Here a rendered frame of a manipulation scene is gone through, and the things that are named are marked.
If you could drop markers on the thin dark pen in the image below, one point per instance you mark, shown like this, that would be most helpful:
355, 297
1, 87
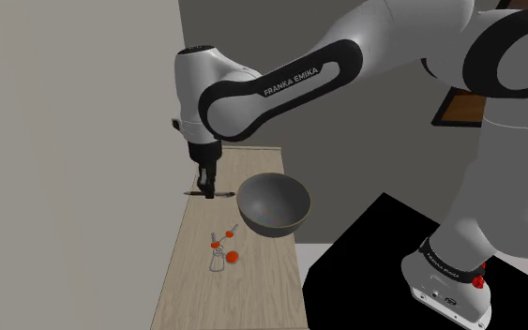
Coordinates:
222, 193

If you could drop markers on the black robot stand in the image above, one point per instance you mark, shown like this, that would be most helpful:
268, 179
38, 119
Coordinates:
364, 274

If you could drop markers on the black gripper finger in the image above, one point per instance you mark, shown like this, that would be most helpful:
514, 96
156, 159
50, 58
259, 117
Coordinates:
208, 180

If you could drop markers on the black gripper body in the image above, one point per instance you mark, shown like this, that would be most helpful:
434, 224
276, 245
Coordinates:
204, 151

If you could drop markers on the brown framed wall picture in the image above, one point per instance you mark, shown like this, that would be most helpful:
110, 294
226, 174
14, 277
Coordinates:
462, 109

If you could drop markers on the grey bowl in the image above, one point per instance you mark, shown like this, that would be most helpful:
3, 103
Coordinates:
273, 204

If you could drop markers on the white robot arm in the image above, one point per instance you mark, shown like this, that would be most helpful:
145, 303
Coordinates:
382, 55

